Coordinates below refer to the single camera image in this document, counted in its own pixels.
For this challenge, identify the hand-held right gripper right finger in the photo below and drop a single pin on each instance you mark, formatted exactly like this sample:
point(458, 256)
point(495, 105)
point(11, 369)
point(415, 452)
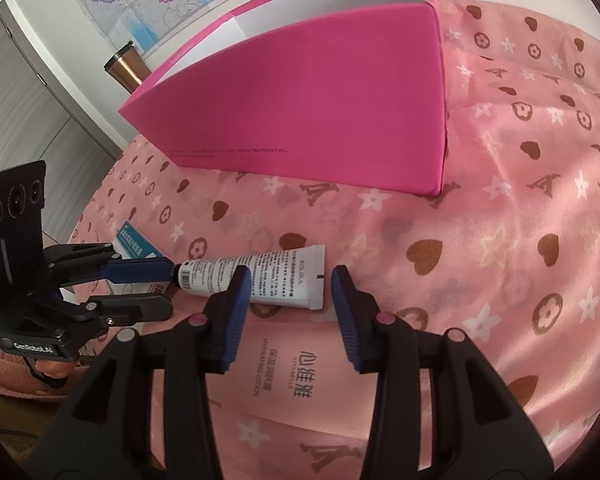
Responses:
point(347, 315)

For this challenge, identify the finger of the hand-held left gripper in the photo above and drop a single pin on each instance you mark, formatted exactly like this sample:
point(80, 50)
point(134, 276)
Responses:
point(140, 270)
point(140, 307)

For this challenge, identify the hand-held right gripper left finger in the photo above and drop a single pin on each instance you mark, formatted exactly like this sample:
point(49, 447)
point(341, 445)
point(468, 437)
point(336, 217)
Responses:
point(232, 310)

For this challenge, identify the white and teal medicine box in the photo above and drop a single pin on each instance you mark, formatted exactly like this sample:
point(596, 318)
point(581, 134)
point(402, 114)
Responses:
point(135, 245)

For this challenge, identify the white tube with black cap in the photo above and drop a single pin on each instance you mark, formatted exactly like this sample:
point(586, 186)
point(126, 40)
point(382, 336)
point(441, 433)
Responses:
point(270, 275)

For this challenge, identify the pale pink lotion box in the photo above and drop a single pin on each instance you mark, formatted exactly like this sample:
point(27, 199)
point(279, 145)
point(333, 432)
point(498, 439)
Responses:
point(290, 375)

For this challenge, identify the pink cardboard box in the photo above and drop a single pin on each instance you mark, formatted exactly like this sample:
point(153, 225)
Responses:
point(305, 100)

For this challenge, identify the person's left forearm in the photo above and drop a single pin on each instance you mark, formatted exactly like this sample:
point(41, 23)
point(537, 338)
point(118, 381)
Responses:
point(5, 375)

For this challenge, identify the person's left hand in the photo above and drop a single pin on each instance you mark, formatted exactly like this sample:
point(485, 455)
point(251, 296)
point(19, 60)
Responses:
point(55, 369)

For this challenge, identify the grey wardrobe door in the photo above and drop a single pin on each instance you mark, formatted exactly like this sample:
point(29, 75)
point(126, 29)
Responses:
point(20, 100)

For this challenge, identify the copper travel tumbler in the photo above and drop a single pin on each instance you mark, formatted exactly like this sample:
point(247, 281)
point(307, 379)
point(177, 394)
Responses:
point(127, 72)

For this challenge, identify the colourful wall map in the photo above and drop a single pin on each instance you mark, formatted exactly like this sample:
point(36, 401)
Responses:
point(130, 0)

